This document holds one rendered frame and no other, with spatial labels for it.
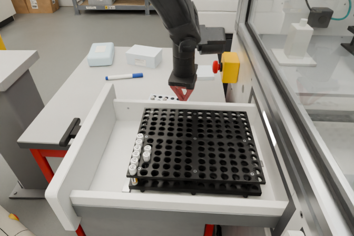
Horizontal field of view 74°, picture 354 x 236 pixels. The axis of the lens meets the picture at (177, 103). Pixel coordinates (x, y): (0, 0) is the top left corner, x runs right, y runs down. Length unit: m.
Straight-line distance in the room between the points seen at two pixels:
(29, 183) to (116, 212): 1.22
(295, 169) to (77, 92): 0.72
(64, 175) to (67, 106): 0.45
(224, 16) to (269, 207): 0.93
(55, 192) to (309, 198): 0.32
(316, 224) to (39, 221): 1.38
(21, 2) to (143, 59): 4.16
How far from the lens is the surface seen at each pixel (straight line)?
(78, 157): 0.43
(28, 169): 1.50
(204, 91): 0.82
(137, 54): 0.96
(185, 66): 0.60
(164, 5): 0.43
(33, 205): 1.60
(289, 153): 0.38
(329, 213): 0.30
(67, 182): 0.41
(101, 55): 1.01
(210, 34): 0.57
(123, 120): 0.60
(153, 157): 0.42
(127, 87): 0.86
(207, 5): 1.15
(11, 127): 1.29
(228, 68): 0.70
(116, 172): 0.49
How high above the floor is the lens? 1.22
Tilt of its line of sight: 37 degrees down
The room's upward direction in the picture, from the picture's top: straight up
